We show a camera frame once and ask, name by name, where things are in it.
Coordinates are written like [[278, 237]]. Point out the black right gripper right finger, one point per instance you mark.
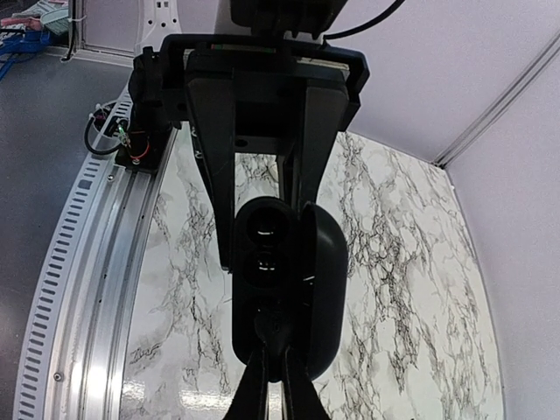
[[300, 398]]

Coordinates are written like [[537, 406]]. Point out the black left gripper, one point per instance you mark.
[[255, 95]]

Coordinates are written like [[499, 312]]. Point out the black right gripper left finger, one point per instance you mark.
[[250, 401]]

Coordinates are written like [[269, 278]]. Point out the black earbud charging case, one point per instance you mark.
[[289, 277]]

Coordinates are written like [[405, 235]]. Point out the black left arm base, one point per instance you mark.
[[144, 138]]

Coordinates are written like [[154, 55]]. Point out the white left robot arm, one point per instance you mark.
[[160, 19]]

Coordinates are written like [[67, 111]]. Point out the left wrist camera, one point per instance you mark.
[[273, 18]]

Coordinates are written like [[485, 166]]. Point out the aluminium front rail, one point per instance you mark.
[[74, 347]]

